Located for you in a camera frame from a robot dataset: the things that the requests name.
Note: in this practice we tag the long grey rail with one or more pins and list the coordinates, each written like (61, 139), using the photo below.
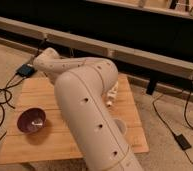
(133, 56)

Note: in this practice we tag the black power brick right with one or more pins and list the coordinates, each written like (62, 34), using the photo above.
(182, 142)

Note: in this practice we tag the black power adapter left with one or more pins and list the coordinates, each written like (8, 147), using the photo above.
(25, 71)

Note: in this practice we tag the dark purple bowl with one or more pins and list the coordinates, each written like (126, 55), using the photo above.
(31, 120)

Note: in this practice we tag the white tube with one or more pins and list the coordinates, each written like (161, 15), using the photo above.
(111, 95)

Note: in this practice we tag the wooden table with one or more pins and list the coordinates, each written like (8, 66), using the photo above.
(54, 141)

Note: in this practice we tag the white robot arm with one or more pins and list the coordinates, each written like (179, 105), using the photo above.
(79, 84)

